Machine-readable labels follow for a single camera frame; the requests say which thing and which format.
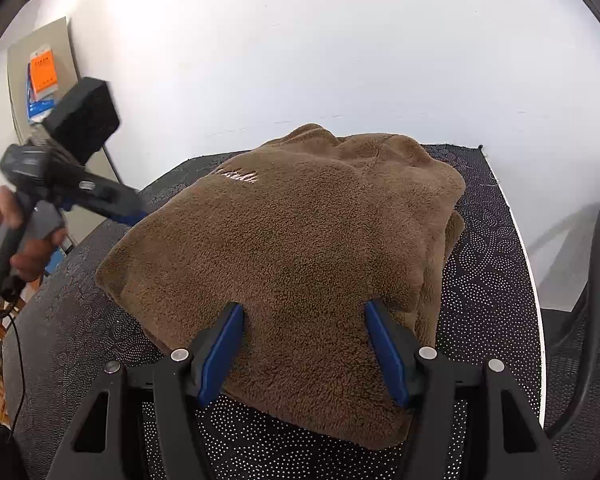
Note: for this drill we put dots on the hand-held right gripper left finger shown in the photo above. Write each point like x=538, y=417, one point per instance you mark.
x=222, y=355

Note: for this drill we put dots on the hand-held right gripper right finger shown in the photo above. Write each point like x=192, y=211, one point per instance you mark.
x=387, y=355

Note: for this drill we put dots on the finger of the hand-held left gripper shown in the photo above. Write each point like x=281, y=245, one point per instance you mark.
x=117, y=205

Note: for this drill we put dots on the brown fleece garment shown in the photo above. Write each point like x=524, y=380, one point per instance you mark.
x=290, y=240

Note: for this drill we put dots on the person's left hand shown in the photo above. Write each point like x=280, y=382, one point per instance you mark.
x=32, y=260

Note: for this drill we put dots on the orange tissue pack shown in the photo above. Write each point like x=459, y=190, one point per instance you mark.
x=44, y=72

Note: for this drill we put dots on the beige glass-door cabinet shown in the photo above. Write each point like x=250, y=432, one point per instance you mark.
x=60, y=40

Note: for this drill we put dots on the black patterned tablecloth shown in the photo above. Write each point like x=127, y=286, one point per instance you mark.
x=490, y=270

